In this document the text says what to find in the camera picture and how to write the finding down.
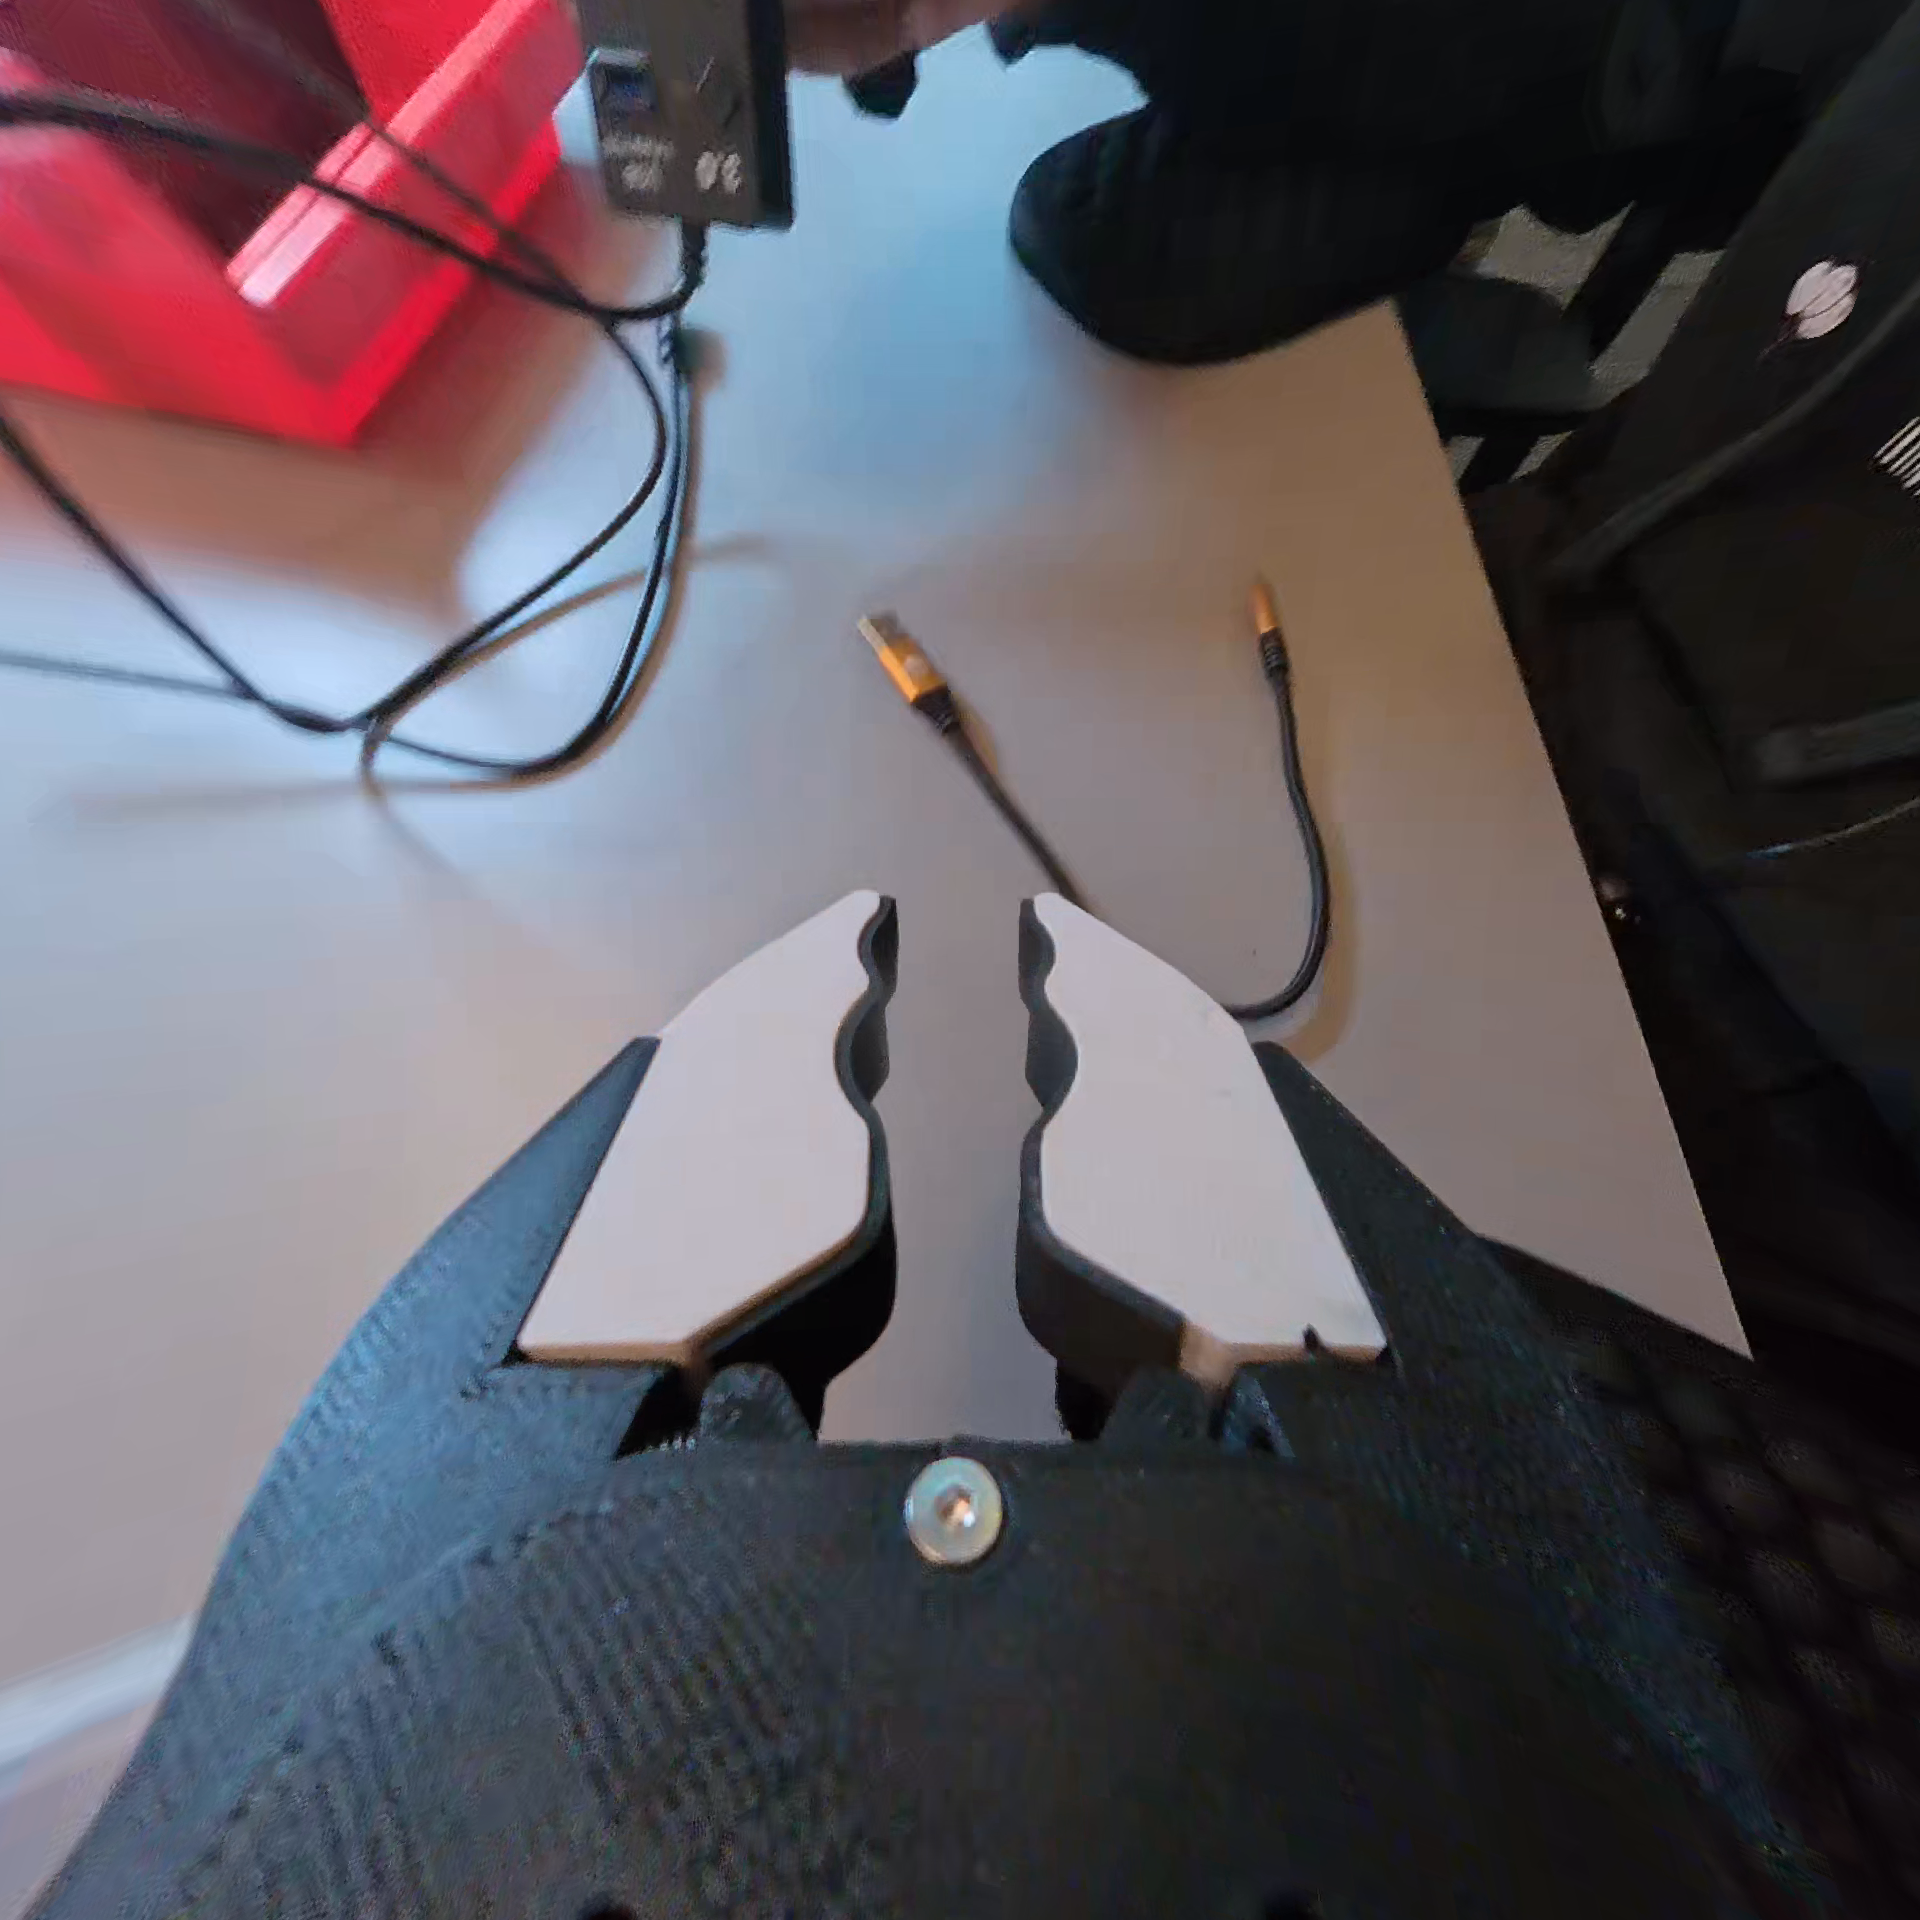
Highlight black textured rounded object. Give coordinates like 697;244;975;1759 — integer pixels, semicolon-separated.
1499;1241;1920;1920

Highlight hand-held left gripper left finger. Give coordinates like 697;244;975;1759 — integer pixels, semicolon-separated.
513;886;902;1368

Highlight red plastic bin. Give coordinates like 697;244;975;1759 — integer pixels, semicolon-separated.
0;0;587;448

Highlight grey multi-port usb hub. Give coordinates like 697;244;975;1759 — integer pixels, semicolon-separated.
575;0;798;233

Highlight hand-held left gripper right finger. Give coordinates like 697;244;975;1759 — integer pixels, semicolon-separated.
1015;893;1391;1368

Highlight long black hub cable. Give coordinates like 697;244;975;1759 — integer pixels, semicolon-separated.
0;89;724;783

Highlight person's right hand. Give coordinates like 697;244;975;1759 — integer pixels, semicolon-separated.
787;0;1039;80

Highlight person's right forearm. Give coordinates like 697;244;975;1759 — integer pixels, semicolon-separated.
989;0;1622;373

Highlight orange plug braided cable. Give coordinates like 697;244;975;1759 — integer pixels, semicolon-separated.
856;582;1336;1024

